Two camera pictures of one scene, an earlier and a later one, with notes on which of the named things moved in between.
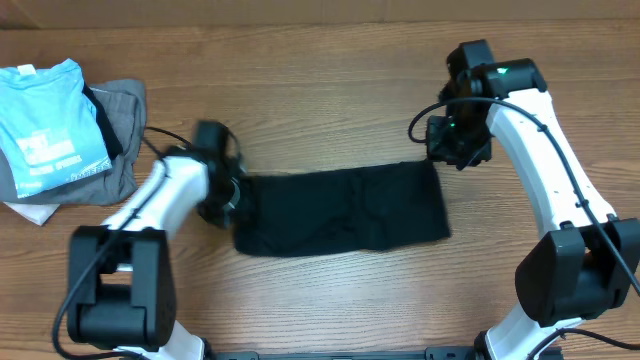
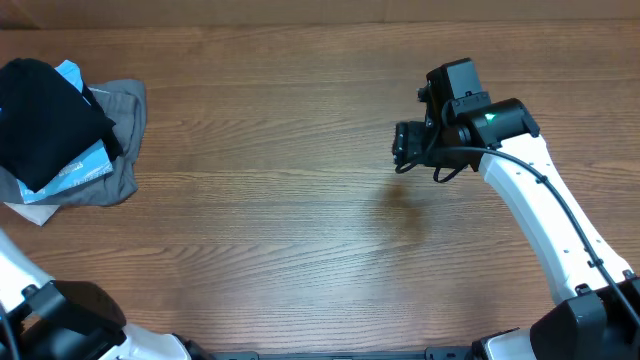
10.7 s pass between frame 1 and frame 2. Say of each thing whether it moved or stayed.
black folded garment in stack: stayed
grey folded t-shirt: stayed
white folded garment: stayed
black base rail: stayed
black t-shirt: moved
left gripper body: moved
